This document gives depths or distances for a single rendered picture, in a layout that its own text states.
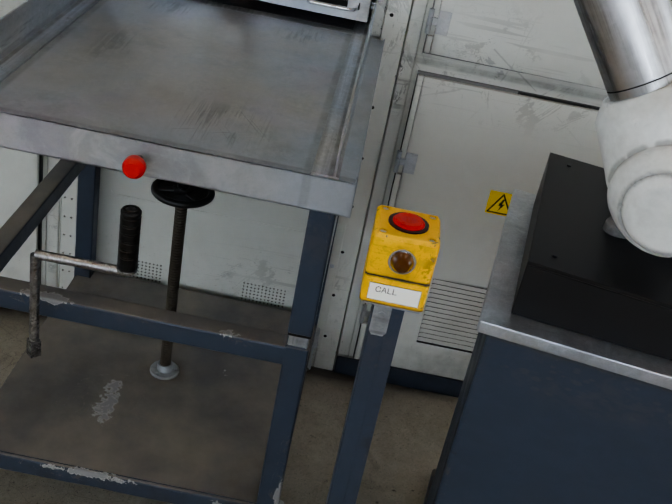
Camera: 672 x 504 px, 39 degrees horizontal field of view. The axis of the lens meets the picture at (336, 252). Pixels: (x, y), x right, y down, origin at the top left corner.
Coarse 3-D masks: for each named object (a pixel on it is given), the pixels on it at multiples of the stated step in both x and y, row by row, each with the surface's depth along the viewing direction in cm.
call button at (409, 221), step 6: (396, 216) 114; (402, 216) 114; (408, 216) 114; (414, 216) 115; (396, 222) 113; (402, 222) 113; (408, 222) 113; (414, 222) 113; (420, 222) 114; (408, 228) 112; (414, 228) 112; (420, 228) 113
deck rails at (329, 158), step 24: (48, 0) 164; (72, 0) 176; (96, 0) 181; (0, 24) 145; (24, 24) 155; (48, 24) 165; (0, 48) 147; (24, 48) 154; (360, 48) 184; (0, 72) 144; (360, 72) 169; (336, 96) 160; (336, 120) 151; (336, 144) 143; (312, 168) 134; (336, 168) 132
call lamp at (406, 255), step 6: (396, 252) 111; (402, 252) 111; (408, 252) 111; (390, 258) 112; (396, 258) 111; (402, 258) 111; (408, 258) 111; (414, 258) 111; (390, 264) 112; (396, 264) 111; (402, 264) 111; (408, 264) 111; (414, 264) 112; (396, 270) 111; (402, 270) 111; (408, 270) 111
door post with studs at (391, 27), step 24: (384, 0) 188; (408, 0) 188; (384, 24) 190; (384, 48) 193; (384, 72) 195; (384, 96) 198; (384, 120) 200; (360, 168) 207; (360, 192) 209; (360, 216) 212; (336, 288) 222; (336, 312) 226; (336, 336) 229
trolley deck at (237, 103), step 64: (128, 0) 185; (64, 64) 152; (128, 64) 157; (192, 64) 162; (256, 64) 167; (320, 64) 173; (0, 128) 135; (64, 128) 134; (128, 128) 136; (192, 128) 140; (256, 128) 144; (320, 128) 148; (256, 192) 135; (320, 192) 134
